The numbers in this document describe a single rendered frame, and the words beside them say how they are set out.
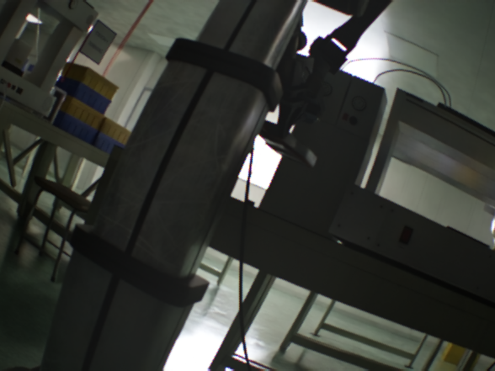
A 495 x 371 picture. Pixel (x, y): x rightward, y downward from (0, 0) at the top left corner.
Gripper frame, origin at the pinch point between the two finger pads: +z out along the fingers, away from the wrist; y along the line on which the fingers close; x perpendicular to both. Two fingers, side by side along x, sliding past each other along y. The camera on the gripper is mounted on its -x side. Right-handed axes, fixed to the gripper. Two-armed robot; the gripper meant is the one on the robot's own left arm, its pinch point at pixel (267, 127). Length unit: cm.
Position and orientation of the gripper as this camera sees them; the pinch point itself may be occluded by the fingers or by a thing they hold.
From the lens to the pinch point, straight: 104.3
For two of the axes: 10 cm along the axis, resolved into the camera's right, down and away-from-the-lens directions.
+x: -5.4, 2.6, -8.0
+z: -1.6, 9.0, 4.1
